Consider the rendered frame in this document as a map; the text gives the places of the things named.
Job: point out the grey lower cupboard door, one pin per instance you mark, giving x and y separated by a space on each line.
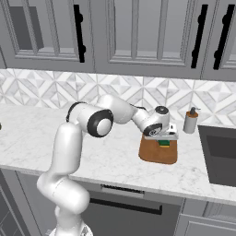
209 224
18 202

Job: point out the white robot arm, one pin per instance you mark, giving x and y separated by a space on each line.
66 153

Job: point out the grey soap dispenser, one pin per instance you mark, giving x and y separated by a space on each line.
190 123

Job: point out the grey dishwasher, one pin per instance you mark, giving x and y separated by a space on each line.
129 221

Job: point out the grey glass-front cupboard door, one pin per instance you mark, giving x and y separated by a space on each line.
46 58

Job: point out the grey panelled cupboard door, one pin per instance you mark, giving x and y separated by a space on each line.
147 33
227 72

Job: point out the brown wooden cutting board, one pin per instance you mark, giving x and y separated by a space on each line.
156 153

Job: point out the green and yellow sponge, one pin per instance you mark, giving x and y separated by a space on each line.
165 143

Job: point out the dark grey sink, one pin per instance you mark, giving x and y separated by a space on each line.
221 153

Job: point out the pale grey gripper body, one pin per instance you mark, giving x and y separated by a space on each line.
166 135

